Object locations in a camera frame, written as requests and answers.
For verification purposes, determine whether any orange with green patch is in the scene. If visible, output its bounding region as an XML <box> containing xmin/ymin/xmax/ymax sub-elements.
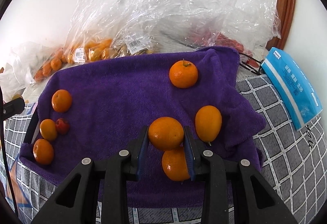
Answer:
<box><xmin>39</xmin><ymin>119</ymin><xmax>58</xmax><ymax>141</ymax></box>

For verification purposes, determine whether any large orange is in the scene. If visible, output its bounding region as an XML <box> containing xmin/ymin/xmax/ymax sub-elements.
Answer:
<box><xmin>52</xmin><ymin>89</ymin><xmax>73</xmax><ymax>113</ymax></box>

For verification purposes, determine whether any small red fruit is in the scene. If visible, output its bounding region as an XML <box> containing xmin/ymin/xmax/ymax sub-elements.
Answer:
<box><xmin>55</xmin><ymin>118</ymin><xmax>70</xmax><ymax>135</ymax></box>

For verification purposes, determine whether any big round orange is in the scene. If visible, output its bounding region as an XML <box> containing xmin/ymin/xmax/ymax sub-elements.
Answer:
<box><xmin>33</xmin><ymin>139</ymin><xmax>54</xmax><ymax>165</ymax></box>

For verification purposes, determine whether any small orange front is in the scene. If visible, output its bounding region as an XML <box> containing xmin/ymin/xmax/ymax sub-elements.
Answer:
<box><xmin>162</xmin><ymin>146</ymin><xmax>190</xmax><ymax>181</ymax></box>

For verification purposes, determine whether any small orange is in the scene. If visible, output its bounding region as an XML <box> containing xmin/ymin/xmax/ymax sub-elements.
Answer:
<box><xmin>195</xmin><ymin>105</ymin><xmax>222</xmax><ymax>144</ymax></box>
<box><xmin>162</xmin><ymin>146</ymin><xmax>190</xmax><ymax>181</ymax></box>

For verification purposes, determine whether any small orange kumquat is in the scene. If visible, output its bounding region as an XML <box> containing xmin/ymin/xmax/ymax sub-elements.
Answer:
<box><xmin>148</xmin><ymin>117</ymin><xmax>184</xmax><ymax>152</ymax></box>

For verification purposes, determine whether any orange with stem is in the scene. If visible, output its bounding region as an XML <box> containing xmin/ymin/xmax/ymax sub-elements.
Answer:
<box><xmin>169</xmin><ymin>59</ymin><xmax>198</xmax><ymax>88</ymax></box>

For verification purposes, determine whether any clear bag of tangerines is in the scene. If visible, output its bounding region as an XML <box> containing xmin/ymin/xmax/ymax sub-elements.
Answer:
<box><xmin>1</xmin><ymin>43</ymin><xmax>65</xmax><ymax>102</ymax></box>

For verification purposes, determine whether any purple towel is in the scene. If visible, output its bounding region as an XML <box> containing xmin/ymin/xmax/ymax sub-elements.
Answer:
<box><xmin>19</xmin><ymin>45</ymin><xmax>267</xmax><ymax>209</ymax></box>

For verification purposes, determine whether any grey checkered cloth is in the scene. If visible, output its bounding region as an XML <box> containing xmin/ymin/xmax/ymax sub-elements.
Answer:
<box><xmin>1</xmin><ymin>75</ymin><xmax>326</xmax><ymax>223</ymax></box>

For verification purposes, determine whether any blue tissue pack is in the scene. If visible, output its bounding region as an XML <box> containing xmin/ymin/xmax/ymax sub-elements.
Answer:
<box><xmin>261</xmin><ymin>47</ymin><xmax>323</xmax><ymax>130</ymax></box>

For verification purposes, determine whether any clear bag of kumquats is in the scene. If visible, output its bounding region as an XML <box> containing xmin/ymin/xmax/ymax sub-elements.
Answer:
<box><xmin>64</xmin><ymin>0</ymin><xmax>159</xmax><ymax>64</ymax></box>

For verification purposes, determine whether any black tray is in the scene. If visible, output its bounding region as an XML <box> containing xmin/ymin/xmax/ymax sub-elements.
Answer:
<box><xmin>238</xmin><ymin>52</ymin><xmax>264</xmax><ymax>76</ymax></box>

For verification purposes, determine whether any clear bag of red fruit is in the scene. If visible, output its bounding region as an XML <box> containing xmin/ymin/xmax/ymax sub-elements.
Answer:
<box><xmin>112</xmin><ymin>0</ymin><xmax>280</xmax><ymax>55</ymax></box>

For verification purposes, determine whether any black cable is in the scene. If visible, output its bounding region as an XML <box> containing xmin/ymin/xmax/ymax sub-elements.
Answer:
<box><xmin>0</xmin><ymin>86</ymin><xmax>20</xmax><ymax>217</ymax></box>

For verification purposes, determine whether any brown wooden door frame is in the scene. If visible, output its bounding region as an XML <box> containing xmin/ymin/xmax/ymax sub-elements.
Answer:
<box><xmin>266</xmin><ymin>0</ymin><xmax>296</xmax><ymax>50</ymax></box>

